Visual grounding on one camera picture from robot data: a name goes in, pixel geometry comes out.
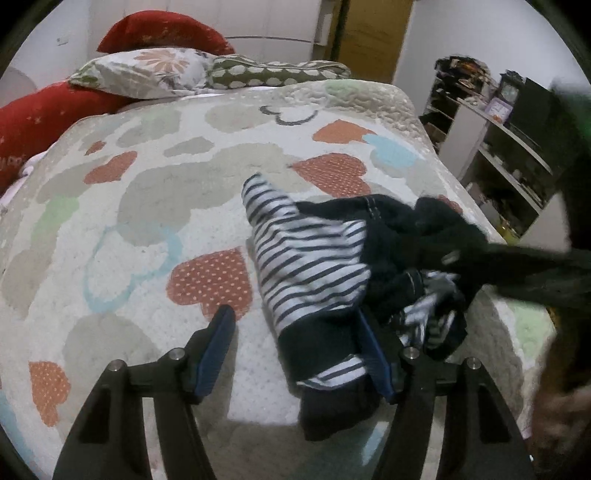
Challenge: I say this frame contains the green cloud print pillow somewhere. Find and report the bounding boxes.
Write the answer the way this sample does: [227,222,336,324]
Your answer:
[205,54,352,90]

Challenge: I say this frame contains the wooden door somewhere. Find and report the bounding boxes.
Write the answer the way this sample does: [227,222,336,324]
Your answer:
[323,0,414,85]

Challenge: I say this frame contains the floral print pillow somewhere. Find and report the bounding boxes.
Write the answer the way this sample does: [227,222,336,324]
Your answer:
[69,47,216,100]

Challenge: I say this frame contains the long red pillow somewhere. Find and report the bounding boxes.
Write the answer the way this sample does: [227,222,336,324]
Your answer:
[0,80,136,197]

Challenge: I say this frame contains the small red pillow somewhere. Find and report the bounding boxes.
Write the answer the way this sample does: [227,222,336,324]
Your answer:
[97,11,236,57]

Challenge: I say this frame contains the white fleece blanket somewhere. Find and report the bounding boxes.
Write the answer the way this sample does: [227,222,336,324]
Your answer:
[0,154,47,214]

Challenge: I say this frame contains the white wardrobe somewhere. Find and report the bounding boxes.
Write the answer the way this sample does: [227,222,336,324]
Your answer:
[88,0,342,48]

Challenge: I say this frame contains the white round headboard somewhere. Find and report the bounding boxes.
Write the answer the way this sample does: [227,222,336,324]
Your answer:
[0,67,38,108]

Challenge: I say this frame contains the person's right forearm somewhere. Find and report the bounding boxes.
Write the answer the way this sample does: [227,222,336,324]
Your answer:
[526,323,591,480]

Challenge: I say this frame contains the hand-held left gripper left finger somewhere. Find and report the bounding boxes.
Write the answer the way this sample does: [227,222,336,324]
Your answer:
[52,305,237,480]

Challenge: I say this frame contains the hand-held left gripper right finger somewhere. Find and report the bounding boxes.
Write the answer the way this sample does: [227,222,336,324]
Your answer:
[358,310,539,480]

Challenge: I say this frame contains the heart print quilt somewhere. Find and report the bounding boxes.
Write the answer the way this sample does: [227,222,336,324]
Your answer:
[0,79,560,480]

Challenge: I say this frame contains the black screen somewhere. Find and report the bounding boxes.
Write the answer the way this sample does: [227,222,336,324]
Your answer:
[507,78,563,145]

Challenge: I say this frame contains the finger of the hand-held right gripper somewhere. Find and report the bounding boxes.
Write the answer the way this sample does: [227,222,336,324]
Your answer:
[414,198,591,309]

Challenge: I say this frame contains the white cluttered shelf unit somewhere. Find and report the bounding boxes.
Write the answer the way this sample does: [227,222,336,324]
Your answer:
[418,55,570,246]

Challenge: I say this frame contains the dark navy striped shirt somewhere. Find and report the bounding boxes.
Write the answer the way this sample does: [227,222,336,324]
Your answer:
[241,173,491,442]

